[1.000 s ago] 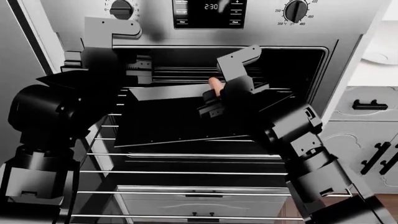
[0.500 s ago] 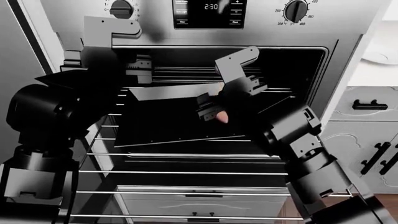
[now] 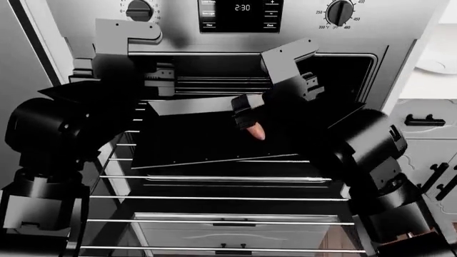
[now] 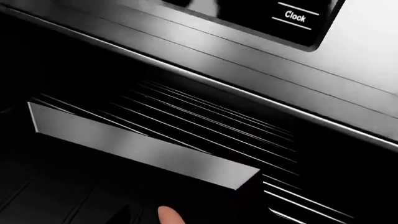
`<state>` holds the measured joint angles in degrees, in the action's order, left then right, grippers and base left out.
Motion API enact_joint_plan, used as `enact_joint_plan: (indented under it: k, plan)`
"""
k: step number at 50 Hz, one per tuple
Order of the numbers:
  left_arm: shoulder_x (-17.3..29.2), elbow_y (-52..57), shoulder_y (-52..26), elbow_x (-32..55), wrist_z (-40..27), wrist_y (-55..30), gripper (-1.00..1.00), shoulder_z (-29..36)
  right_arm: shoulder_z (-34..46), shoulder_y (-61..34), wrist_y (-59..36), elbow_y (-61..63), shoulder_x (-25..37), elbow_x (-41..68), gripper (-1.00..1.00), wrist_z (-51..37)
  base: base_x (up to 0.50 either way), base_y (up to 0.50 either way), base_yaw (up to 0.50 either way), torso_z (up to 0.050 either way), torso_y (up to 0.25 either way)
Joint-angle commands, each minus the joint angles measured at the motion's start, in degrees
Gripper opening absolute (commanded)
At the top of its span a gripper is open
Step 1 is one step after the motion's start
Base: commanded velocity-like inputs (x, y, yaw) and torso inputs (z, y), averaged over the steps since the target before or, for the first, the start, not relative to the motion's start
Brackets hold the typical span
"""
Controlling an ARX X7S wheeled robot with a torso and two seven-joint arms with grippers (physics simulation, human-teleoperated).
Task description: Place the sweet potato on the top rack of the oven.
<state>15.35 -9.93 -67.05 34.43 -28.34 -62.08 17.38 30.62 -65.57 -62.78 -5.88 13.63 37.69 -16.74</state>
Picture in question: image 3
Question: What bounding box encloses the stainless steel oven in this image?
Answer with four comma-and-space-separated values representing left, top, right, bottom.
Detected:
31, 0, 443, 257

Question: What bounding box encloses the white cabinet with black handles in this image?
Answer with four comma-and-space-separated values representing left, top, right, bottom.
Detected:
391, 97, 457, 242

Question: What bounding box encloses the black timer knob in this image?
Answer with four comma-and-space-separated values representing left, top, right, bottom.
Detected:
126, 0, 155, 21

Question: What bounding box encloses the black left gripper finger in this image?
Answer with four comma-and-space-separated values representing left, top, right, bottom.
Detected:
144, 62, 176, 81
144, 79, 176, 98

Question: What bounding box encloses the orange sweet potato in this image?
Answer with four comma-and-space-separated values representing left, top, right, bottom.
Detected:
245, 122, 267, 141

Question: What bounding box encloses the white plate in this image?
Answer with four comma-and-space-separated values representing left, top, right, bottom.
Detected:
413, 22, 457, 74

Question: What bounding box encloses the chrome wire oven rack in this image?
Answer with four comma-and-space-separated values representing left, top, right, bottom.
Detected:
75, 76, 368, 257

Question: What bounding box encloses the grey cabinet side panel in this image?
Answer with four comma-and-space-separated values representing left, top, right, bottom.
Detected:
0, 0, 74, 94

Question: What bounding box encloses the black temperature knob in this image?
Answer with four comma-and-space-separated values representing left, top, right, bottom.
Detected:
326, 0, 355, 27

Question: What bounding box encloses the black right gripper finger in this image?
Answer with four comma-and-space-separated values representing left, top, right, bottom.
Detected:
298, 71, 326, 103
230, 92, 267, 133

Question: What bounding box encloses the grey drawer with black handle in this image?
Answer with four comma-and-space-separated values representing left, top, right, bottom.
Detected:
132, 211, 342, 257

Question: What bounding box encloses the black oven display panel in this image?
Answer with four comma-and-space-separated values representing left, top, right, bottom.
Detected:
198, 0, 285, 34

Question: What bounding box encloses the black baking tray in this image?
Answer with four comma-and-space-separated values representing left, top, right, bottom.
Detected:
129, 94, 368, 171

